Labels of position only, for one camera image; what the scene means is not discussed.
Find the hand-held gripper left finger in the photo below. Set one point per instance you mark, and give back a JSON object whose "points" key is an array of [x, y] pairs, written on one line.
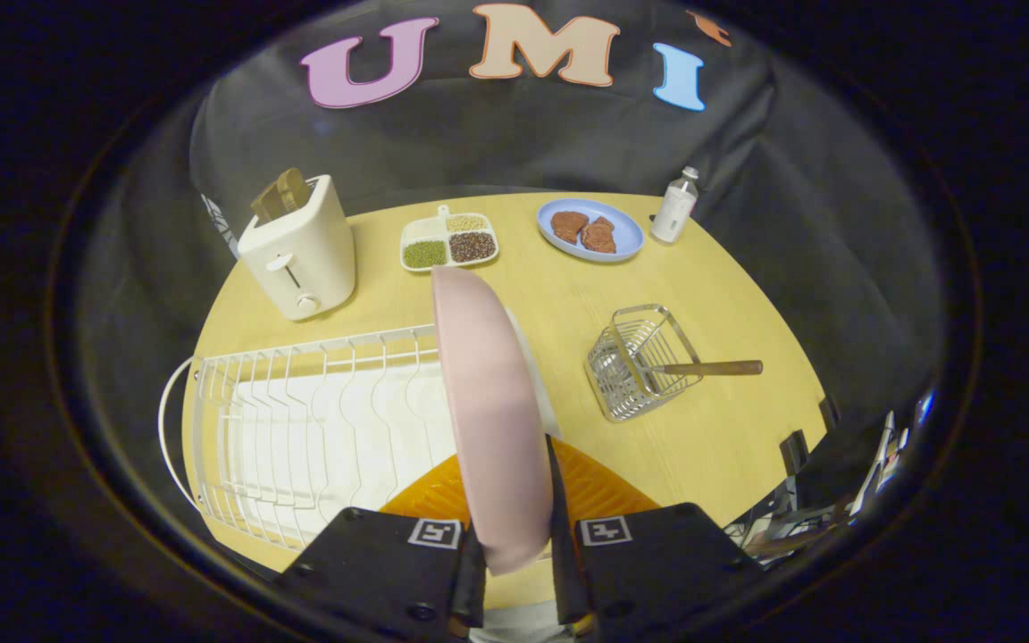
{"points": [[372, 558]]}

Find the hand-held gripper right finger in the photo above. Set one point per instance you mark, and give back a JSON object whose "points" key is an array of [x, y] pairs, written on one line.
{"points": [[657, 558]]}

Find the pink plate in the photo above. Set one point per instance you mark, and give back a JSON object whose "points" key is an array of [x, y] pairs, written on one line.
{"points": [[489, 420]]}

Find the blue plate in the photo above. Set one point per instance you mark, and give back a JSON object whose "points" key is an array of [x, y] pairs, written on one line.
{"points": [[590, 229]]}

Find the black table clamp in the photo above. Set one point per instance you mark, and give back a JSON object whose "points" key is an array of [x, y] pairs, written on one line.
{"points": [[793, 451], [829, 411]]}

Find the cream toaster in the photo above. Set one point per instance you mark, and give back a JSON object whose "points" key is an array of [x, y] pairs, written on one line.
{"points": [[300, 254]]}

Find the white divided grain tray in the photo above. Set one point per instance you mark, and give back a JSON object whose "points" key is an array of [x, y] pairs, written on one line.
{"points": [[448, 241]]}

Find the brown meat patty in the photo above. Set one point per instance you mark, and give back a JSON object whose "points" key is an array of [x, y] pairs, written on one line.
{"points": [[599, 236], [568, 225]]}

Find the white bottle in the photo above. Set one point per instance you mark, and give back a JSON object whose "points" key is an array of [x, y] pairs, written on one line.
{"points": [[674, 210]]}

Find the brown toast slice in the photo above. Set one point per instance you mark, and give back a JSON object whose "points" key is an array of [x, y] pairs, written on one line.
{"points": [[282, 194]]}

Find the black backdrop cloth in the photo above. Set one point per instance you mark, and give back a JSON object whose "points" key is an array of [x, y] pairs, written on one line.
{"points": [[497, 134]]}

